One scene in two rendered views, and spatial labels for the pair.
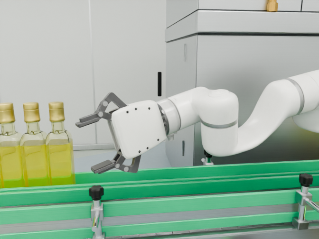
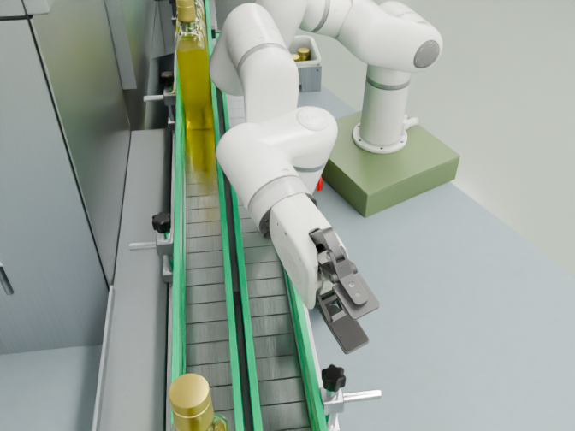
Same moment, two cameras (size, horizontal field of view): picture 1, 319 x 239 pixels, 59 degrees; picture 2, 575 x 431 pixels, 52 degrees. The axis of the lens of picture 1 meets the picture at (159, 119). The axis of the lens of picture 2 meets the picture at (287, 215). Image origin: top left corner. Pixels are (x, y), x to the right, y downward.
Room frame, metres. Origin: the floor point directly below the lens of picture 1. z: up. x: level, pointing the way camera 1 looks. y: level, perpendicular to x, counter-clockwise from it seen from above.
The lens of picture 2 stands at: (0.58, 0.52, 1.60)
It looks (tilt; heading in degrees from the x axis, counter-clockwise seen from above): 41 degrees down; 270
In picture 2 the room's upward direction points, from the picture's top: straight up
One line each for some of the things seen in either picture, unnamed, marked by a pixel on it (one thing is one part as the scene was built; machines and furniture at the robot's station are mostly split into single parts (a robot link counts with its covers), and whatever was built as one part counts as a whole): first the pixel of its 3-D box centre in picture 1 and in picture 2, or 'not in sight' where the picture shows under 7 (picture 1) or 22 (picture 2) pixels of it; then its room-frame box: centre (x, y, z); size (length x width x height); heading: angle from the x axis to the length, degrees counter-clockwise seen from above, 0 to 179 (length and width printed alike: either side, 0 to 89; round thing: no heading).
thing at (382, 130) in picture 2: not in sight; (388, 107); (0.35, -0.64, 0.90); 0.16 x 0.13 x 0.15; 27
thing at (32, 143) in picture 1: (36, 159); not in sight; (0.65, 0.30, 1.02); 0.06 x 0.06 x 0.28; 7
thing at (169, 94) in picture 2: not in sight; (161, 103); (0.84, -0.59, 0.94); 0.07 x 0.04 x 0.13; 7
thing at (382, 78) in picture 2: not in sight; (395, 45); (0.36, -0.62, 1.06); 0.13 x 0.10 x 0.16; 113
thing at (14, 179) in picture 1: (12, 160); not in sight; (0.64, 0.36, 1.02); 0.06 x 0.06 x 0.28; 7
